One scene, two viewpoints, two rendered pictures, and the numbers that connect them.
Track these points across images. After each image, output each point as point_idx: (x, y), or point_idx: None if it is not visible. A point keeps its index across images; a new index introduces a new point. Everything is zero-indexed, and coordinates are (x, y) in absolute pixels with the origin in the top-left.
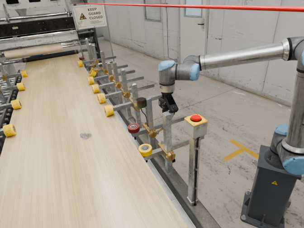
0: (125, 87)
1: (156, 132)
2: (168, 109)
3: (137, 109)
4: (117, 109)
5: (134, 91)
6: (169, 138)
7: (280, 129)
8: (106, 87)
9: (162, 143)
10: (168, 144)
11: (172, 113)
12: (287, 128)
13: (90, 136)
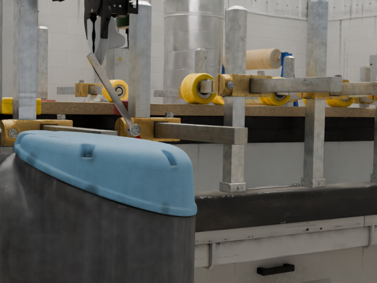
0: (310, 64)
1: (125, 124)
2: (89, 11)
3: (216, 92)
4: (207, 88)
5: (228, 30)
6: (16, 68)
7: (100, 134)
8: (360, 96)
9: (56, 118)
10: (15, 88)
11: (97, 31)
12: (109, 138)
13: (93, 100)
